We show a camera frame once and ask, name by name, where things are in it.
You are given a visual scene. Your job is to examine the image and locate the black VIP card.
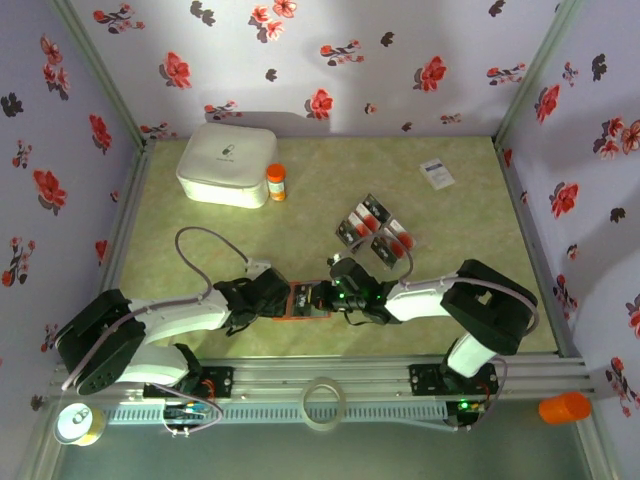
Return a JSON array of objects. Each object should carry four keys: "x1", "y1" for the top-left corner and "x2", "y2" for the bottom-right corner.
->
[
  {"x1": 334, "y1": 221, "x2": 362, "y2": 247},
  {"x1": 362, "y1": 193, "x2": 394, "y2": 222},
  {"x1": 369, "y1": 238, "x2": 400, "y2": 272},
  {"x1": 292, "y1": 283, "x2": 315, "y2": 318}
]

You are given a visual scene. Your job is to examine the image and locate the orange card holder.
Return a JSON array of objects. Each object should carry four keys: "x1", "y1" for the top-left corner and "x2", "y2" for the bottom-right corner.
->
[{"x1": 272, "y1": 279, "x2": 332, "y2": 322}]

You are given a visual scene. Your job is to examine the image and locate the red circle card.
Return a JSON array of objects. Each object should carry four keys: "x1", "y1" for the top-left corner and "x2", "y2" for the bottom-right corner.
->
[
  {"x1": 344, "y1": 212, "x2": 374, "y2": 241},
  {"x1": 352, "y1": 203, "x2": 384, "y2": 234},
  {"x1": 379, "y1": 228, "x2": 409, "y2": 260},
  {"x1": 388, "y1": 218, "x2": 418, "y2": 250}
]

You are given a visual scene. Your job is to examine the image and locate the red black battery packs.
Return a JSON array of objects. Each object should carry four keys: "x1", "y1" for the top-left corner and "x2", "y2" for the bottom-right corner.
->
[{"x1": 333, "y1": 192, "x2": 419, "y2": 273}]

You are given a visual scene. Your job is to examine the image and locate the clear tape roll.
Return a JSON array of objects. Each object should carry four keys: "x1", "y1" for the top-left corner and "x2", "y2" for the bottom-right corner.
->
[{"x1": 302, "y1": 376, "x2": 348, "y2": 431}]

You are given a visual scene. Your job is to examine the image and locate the orange pill bottle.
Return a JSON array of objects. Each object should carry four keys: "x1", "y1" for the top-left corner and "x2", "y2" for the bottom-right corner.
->
[{"x1": 265, "y1": 163, "x2": 288, "y2": 202}]

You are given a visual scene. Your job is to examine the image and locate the white medicine box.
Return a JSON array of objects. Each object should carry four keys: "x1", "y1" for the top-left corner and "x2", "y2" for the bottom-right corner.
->
[{"x1": 174, "y1": 122, "x2": 279, "y2": 210}]

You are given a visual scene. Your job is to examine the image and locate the green circuit board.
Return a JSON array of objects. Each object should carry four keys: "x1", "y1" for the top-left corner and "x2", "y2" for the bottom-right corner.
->
[
  {"x1": 163, "y1": 402, "x2": 212, "y2": 422},
  {"x1": 446, "y1": 398, "x2": 489, "y2": 416}
]

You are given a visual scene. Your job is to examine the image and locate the small white paper packet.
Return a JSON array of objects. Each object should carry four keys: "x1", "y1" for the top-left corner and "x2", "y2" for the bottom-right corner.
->
[{"x1": 418, "y1": 157, "x2": 456, "y2": 192}]

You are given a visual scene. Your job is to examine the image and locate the orange plastic cup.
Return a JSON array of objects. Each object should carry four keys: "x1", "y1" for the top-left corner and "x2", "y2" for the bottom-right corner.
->
[{"x1": 538, "y1": 391, "x2": 593, "y2": 426}]

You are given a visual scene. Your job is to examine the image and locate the aluminium frame rail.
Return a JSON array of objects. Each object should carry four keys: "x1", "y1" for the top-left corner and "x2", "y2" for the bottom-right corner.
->
[{"x1": 47, "y1": 353, "x2": 597, "y2": 401}]

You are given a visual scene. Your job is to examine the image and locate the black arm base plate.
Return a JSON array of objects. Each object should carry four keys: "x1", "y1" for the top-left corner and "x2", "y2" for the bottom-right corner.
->
[
  {"x1": 408, "y1": 363, "x2": 500, "y2": 397},
  {"x1": 143, "y1": 366, "x2": 235, "y2": 400}
]

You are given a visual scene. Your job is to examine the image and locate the slotted grey cable duct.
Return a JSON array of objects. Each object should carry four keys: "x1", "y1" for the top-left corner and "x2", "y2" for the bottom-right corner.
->
[{"x1": 106, "y1": 402, "x2": 450, "y2": 427}]

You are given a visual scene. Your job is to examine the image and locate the aluminium side rail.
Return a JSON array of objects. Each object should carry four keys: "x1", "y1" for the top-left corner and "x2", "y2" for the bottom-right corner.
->
[
  {"x1": 492, "y1": 135, "x2": 584, "y2": 360},
  {"x1": 89, "y1": 138, "x2": 157, "y2": 306}
]

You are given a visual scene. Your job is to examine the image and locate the aluminium frame post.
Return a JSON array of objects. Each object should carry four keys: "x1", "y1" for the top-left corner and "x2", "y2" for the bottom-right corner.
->
[
  {"x1": 49, "y1": 0, "x2": 157, "y2": 151},
  {"x1": 492, "y1": 0, "x2": 585, "y2": 146}
]

